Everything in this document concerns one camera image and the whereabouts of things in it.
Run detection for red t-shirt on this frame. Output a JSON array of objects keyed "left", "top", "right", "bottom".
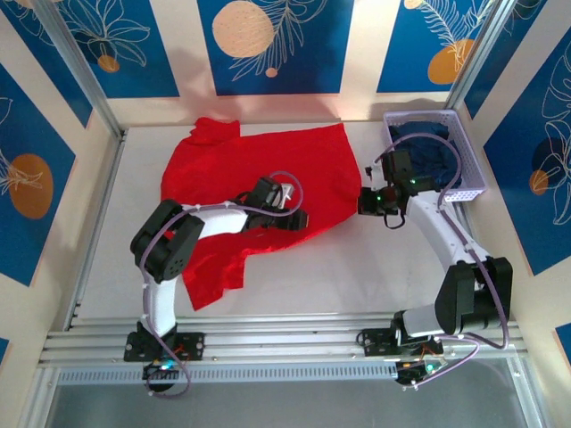
[{"left": 159, "top": 116, "right": 361, "bottom": 311}]

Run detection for blue panel with peach circle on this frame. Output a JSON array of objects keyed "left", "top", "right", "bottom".
[{"left": 195, "top": 0, "right": 356, "bottom": 97}]

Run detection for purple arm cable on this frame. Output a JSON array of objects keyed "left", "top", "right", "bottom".
[
  {"left": 137, "top": 170, "right": 307, "bottom": 399},
  {"left": 373, "top": 132, "right": 512, "bottom": 394}
]

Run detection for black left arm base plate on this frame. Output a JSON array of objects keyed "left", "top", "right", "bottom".
[{"left": 123, "top": 332, "right": 206, "bottom": 363}]

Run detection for grey slotted cable duct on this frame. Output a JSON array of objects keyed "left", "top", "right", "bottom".
[{"left": 55, "top": 361, "right": 402, "bottom": 385}]

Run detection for navy blue cloth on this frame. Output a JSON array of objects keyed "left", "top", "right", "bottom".
[{"left": 387, "top": 120, "right": 463, "bottom": 192}]

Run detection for blue panel with orange oval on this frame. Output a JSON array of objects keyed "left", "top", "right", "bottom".
[{"left": 0, "top": 62, "right": 77, "bottom": 286}]

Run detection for lavender perforated plastic basket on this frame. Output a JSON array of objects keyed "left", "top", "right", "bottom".
[{"left": 382, "top": 109, "right": 490, "bottom": 206}]

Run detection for aluminium frame post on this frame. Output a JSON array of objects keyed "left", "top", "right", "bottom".
[
  {"left": 445, "top": 0, "right": 512, "bottom": 112},
  {"left": 33, "top": 0, "right": 127, "bottom": 139}
]

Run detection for aluminium base frame rails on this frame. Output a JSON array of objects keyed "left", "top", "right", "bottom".
[{"left": 37, "top": 311, "right": 536, "bottom": 371}]

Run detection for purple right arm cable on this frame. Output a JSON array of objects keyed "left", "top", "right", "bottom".
[{"left": 373, "top": 132, "right": 512, "bottom": 394}]

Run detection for blue floral wall panel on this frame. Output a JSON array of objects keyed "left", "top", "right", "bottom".
[
  {"left": 463, "top": 0, "right": 571, "bottom": 120},
  {"left": 0, "top": 0, "right": 94, "bottom": 130},
  {"left": 377, "top": 0, "right": 496, "bottom": 95},
  {"left": 484, "top": 39, "right": 571, "bottom": 277},
  {"left": 57, "top": 0, "right": 182, "bottom": 100}
]

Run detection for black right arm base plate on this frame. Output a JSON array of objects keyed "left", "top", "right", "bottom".
[{"left": 361, "top": 327, "right": 443, "bottom": 358}]

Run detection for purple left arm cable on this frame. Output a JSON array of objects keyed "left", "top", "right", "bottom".
[{"left": 137, "top": 170, "right": 307, "bottom": 399}]

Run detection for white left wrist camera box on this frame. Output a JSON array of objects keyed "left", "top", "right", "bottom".
[{"left": 278, "top": 182, "right": 298, "bottom": 210}]

